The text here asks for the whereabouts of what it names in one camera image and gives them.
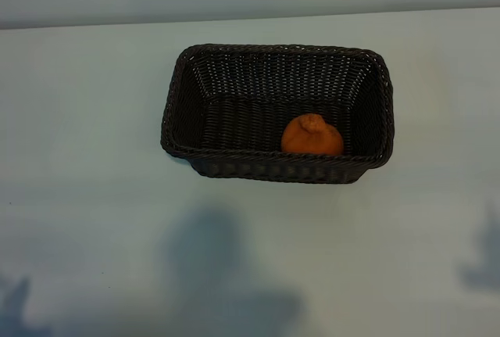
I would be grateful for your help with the orange mandarin fruit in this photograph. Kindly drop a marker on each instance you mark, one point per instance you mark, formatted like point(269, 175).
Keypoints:
point(312, 137)

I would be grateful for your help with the dark brown wicker basket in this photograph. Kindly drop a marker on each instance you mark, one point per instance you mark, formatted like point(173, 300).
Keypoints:
point(242, 130)

